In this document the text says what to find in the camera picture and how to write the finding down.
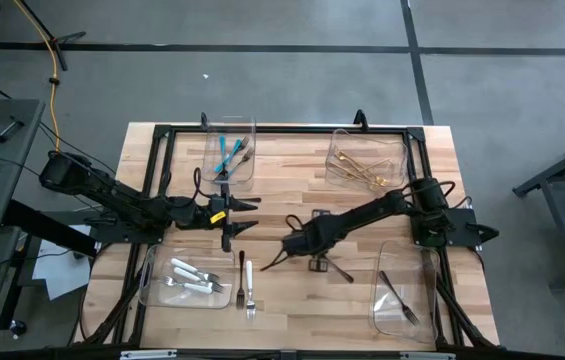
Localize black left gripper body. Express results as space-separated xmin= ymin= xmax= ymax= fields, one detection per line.
xmin=181 ymin=182 xmax=233 ymax=253

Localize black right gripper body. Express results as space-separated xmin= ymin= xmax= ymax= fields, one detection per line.
xmin=282 ymin=209 xmax=338 ymax=256

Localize cutlery pile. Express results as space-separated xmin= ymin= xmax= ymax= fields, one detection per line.
xmin=336 ymin=149 xmax=388 ymax=189

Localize clear plastic bin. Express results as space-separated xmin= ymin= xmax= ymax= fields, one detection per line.
xmin=369 ymin=241 xmax=441 ymax=346
xmin=139 ymin=241 xmax=237 ymax=309
xmin=200 ymin=115 xmax=258 ymax=186
xmin=324 ymin=128 xmax=410 ymax=194

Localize black desk support beam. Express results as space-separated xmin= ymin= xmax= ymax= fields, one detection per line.
xmin=1 ymin=198 xmax=99 ymax=259

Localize white paper sheet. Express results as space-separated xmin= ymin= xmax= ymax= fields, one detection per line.
xmin=31 ymin=224 xmax=101 ymax=301

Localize black tripod stand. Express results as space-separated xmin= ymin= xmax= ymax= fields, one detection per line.
xmin=14 ymin=0 xmax=87 ymax=72

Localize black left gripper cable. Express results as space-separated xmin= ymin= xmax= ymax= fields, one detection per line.
xmin=191 ymin=167 xmax=213 ymax=201

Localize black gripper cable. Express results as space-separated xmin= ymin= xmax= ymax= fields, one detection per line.
xmin=260 ymin=213 xmax=308 ymax=273
xmin=191 ymin=167 xmax=213 ymax=201

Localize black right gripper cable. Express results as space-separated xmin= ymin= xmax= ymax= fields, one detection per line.
xmin=260 ymin=213 xmax=308 ymax=273

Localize black metal rig frame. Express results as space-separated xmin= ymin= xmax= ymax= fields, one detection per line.
xmin=74 ymin=122 xmax=502 ymax=360

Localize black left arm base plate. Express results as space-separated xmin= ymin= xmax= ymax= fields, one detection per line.
xmin=86 ymin=214 xmax=169 ymax=245

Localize white metal bracket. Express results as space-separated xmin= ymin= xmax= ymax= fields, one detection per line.
xmin=119 ymin=349 xmax=178 ymax=360
xmin=399 ymin=352 xmax=457 ymax=360

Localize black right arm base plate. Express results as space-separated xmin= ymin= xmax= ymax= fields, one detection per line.
xmin=411 ymin=207 xmax=501 ymax=249

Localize yellow power cable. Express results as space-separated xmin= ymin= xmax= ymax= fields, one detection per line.
xmin=11 ymin=0 xmax=63 ymax=154

